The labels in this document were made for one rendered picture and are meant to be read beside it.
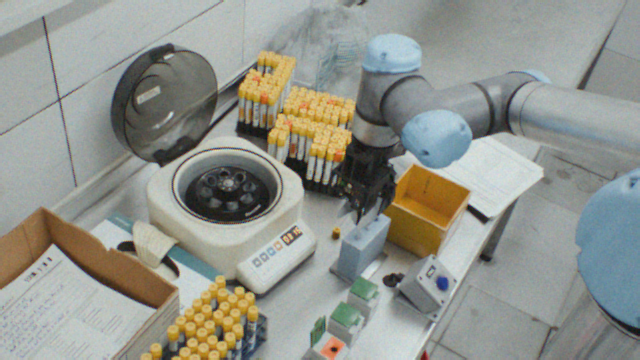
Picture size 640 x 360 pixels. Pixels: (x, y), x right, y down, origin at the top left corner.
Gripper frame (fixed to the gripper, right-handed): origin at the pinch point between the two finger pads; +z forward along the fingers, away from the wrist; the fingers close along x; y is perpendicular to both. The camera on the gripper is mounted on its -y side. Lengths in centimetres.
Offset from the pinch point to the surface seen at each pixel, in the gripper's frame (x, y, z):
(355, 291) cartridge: 5.2, 7.5, 8.4
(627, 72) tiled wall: 9, -222, 74
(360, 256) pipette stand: 2.1, 1.7, 7.0
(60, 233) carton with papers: -37.1, 32.8, 4.4
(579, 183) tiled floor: 17, -172, 102
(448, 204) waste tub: 6.6, -24.9, 10.9
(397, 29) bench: -39, -82, 15
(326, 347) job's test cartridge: 8.1, 20.1, 7.4
